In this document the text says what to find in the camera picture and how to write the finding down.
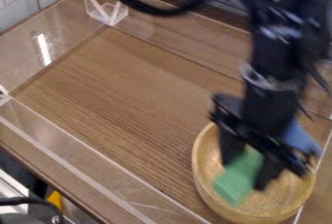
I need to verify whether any clear acrylic corner bracket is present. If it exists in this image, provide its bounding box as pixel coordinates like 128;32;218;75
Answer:
84;0;128;26

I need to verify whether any green rectangular block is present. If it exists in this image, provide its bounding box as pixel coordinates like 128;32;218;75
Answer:
213;148;264;207

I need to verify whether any brown wooden bowl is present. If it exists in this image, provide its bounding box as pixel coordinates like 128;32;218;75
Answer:
191;123;316;224

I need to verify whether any black and yellow device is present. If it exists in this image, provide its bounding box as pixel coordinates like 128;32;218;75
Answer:
0;156;88;224

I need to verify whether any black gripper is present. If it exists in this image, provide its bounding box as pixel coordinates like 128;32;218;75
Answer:
209;69;324;191

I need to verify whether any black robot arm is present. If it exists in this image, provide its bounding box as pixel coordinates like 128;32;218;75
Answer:
187;0;332;190

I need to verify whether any clear acrylic tray wall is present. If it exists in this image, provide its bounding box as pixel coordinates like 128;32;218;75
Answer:
0;85;209;224

